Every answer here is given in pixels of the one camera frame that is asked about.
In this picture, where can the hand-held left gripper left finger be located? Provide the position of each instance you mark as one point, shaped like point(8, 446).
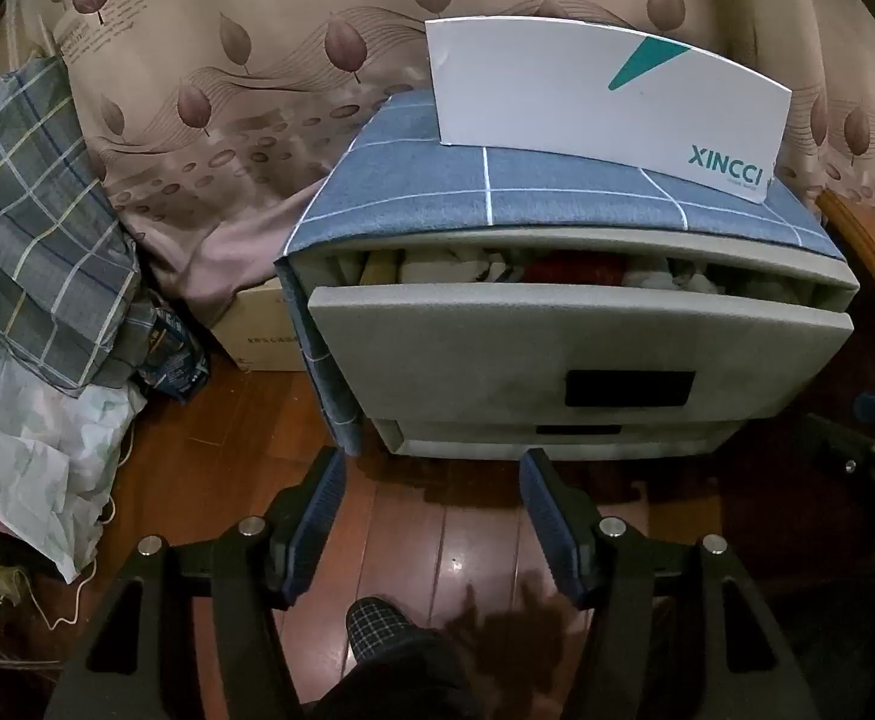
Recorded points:
point(317, 525)

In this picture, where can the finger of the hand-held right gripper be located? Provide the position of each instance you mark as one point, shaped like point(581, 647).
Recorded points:
point(842, 439)

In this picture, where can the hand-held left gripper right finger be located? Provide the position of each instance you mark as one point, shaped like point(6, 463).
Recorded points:
point(550, 532)

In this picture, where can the white cardboard box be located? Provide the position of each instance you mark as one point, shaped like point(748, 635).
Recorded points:
point(557, 90)

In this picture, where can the grey lower drawer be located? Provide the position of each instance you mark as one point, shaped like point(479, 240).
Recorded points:
point(467, 439)

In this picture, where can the plaid slipper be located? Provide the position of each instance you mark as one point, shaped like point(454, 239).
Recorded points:
point(381, 626)

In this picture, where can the person's dark trouser leg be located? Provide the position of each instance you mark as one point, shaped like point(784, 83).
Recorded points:
point(400, 682)

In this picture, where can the grey nightstand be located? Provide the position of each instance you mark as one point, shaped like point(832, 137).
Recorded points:
point(782, 259)

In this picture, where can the brown cardboard box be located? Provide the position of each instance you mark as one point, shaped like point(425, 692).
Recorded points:
point(265, 330)

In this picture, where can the blue printed packet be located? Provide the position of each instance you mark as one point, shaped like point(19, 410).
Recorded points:
point(175, 360)

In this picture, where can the pile of folded clothes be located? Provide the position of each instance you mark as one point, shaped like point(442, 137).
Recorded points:
point(557, 266)

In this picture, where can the white patterned bedding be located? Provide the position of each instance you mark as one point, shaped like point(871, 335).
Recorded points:
point(32, 457)

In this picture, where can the blue checked cloth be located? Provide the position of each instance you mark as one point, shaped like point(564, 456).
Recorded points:
point(422, 180)

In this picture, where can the beige leaf-print curtain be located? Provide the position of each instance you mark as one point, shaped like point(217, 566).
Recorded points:
point(220, 165)

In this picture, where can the grey plaid cloth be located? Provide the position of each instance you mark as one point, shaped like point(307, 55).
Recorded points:
point(32, 240)

